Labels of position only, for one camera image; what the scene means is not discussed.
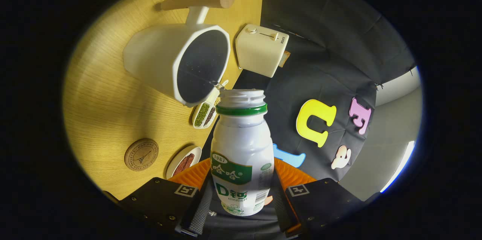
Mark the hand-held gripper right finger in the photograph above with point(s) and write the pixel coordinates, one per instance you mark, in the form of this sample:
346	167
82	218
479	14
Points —
324	198

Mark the brown dried meat slice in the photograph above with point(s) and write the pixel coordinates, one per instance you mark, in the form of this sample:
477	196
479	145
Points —
179	168
189	160

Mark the white juice bottle green label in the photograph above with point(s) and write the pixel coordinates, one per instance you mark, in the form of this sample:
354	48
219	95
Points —
241	145

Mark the wooden table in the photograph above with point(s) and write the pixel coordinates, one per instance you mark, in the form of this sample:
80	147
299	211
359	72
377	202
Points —
101	100

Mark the white divided dish of beans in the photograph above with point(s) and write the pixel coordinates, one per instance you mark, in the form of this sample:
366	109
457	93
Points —
203	113

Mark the cream toaster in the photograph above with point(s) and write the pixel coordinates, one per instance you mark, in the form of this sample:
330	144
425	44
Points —
260	53

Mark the black backdrop cloth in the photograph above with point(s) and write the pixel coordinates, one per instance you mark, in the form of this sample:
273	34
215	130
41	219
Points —
320	44

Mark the white round plate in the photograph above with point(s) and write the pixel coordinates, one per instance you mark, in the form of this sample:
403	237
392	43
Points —
174	162

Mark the round cork coaster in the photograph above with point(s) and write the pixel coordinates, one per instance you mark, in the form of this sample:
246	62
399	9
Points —
141	155

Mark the toast slice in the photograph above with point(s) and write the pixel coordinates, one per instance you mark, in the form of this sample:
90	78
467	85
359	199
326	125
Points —
284	59

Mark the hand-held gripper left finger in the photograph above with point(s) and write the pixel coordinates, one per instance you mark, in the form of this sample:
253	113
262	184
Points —
158	198

